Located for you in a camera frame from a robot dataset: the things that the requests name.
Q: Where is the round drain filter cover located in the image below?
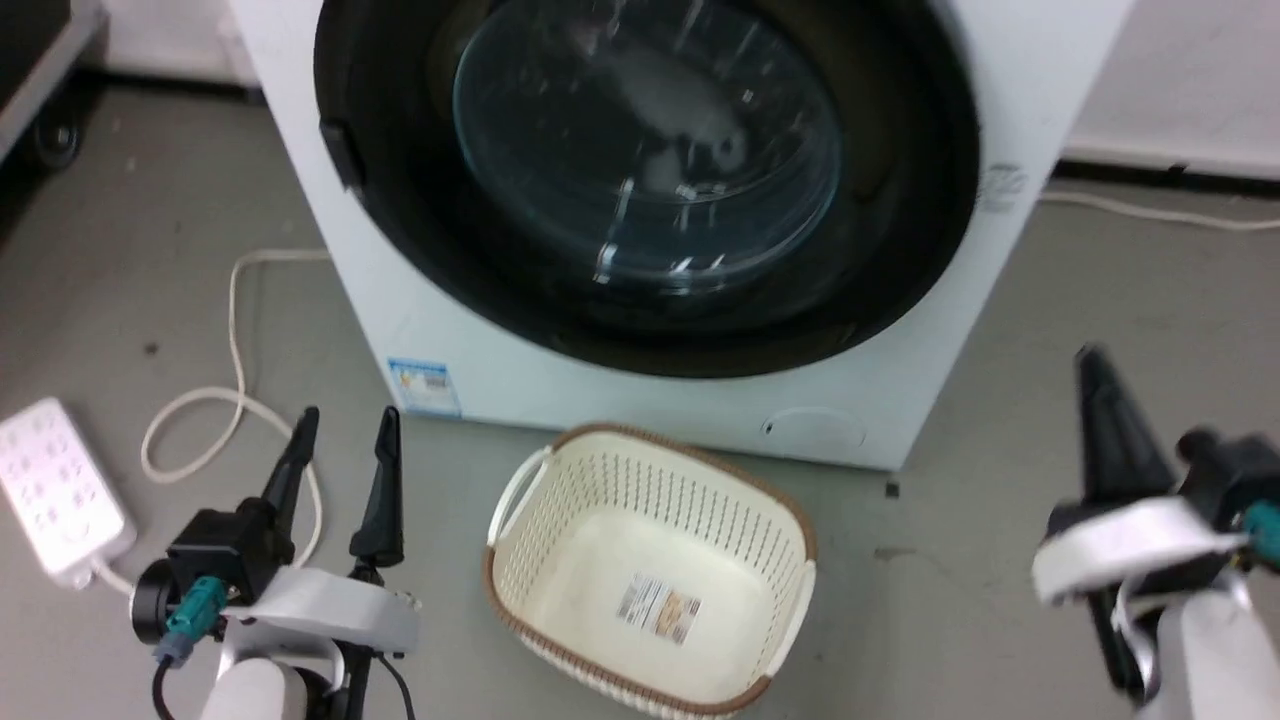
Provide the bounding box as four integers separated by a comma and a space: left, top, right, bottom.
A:
762, 405, 867, 453

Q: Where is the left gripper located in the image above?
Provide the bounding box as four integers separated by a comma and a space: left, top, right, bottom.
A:
132, 405, 422, 663

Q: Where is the dark grey wheeled cart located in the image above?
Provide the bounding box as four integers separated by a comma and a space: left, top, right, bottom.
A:
0, 0, 108, 169

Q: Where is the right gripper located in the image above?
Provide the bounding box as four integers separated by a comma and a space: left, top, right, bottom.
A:
1031, 344, 1280, 701

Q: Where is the white power strip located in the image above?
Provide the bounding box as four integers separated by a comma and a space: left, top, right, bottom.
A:
0, 397, 138, 590

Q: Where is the white floor cable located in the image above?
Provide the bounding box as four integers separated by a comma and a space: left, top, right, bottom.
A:
1038, 190, 1280, 233

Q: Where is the barcode label sticker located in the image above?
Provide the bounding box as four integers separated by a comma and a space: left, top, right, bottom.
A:
616, 573, 703, 645

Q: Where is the white front-load washing machine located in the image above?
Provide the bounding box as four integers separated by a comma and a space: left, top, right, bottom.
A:
228, 0, 1136, 472

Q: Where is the round black glass washer door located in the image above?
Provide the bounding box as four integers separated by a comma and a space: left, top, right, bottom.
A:
313, 0, 982, 380

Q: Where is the white power strip cord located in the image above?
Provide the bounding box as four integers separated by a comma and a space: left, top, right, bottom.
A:
95, 248, 332, 597

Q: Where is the blue energy label sticker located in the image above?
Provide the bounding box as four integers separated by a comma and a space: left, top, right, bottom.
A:
387, 357, 463, 417

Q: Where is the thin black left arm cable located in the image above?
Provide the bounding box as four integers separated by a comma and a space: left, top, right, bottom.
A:
375, 652, 417, 720

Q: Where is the cream perforated laundry basket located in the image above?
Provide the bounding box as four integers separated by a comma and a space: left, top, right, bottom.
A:
484, 422, 819, 720

